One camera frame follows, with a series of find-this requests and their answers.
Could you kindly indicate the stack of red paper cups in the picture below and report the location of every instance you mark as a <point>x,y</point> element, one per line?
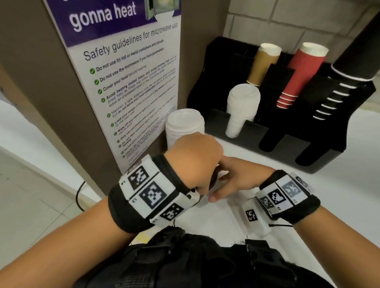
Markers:
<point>300,74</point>

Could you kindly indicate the black right wrist marker band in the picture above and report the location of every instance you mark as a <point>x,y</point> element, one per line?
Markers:
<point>305,207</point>

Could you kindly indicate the stack of black paper cups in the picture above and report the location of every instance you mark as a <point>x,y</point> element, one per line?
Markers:
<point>359,53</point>

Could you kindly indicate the person's left hand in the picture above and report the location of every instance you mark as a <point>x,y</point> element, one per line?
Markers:
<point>193,157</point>

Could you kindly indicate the person's right hand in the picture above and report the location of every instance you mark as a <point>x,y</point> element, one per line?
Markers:
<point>243,175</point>

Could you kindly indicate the black cup holder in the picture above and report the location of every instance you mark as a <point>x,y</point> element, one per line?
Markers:
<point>213,83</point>

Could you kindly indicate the stack of black lids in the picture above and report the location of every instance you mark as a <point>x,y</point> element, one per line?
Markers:
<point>213,178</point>

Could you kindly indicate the person's right forearm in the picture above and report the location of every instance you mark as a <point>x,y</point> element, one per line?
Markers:
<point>341,237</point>

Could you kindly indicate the black chest harness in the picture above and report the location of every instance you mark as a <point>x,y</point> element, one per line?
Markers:
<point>193,261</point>

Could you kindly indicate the person's left forearm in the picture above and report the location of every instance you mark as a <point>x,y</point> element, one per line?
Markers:
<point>59,252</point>

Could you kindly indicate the black left wrist marker band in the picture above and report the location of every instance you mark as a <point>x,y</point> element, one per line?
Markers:
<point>121,207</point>

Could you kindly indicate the stack of gold paper cups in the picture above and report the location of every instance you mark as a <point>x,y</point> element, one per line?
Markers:
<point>261,65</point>

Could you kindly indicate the microwave safety poster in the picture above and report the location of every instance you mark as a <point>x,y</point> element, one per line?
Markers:
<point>118,74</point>

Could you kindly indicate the black wrist marker band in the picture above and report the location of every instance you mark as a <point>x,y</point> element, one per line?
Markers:
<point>121,207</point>
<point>305,207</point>

